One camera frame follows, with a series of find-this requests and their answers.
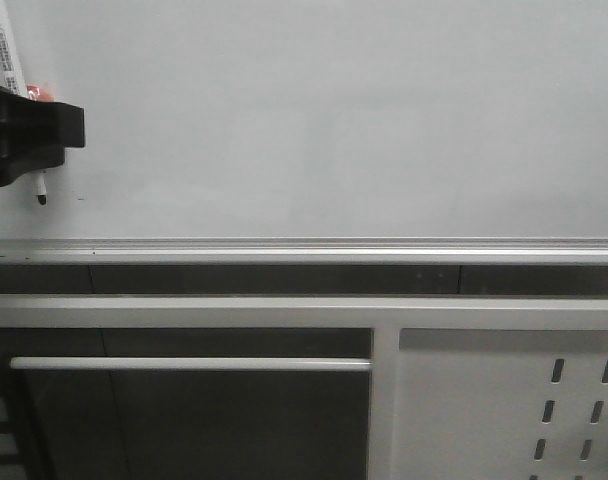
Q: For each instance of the red round magnet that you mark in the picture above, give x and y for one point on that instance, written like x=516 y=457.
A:
x=40 y=94

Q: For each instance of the white whiteboard marker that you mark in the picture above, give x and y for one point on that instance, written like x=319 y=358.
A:
x=11 y=78

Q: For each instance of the white perforated metal panel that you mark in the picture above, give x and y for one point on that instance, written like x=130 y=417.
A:
x=500 y=404

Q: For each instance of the whiteboard with aluminium frame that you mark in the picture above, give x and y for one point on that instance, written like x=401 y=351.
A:
x=357 y=131

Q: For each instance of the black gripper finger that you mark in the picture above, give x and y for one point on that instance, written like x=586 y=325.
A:
x=45 y=157
x=27 y=123

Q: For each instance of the white horizontal rail bar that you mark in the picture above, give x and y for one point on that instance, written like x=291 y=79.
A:
x=190 y=364

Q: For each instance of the white metal stand frame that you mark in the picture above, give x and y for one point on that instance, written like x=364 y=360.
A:
x=385 y=316

